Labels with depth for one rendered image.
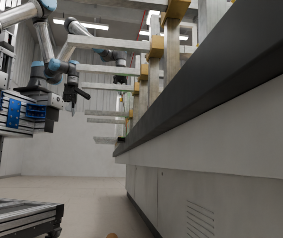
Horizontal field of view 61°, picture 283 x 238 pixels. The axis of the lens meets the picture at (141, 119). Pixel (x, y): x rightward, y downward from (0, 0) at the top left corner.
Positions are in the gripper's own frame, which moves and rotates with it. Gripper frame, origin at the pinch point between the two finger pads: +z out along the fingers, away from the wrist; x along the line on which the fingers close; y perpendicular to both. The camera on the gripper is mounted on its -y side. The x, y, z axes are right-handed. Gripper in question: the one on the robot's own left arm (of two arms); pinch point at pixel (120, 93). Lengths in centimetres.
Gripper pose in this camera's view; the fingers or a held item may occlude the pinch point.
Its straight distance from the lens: 168.4
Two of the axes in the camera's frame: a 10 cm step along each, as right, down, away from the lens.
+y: -4.8, 1.5, 8.7
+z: -0.3, 9.8, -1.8
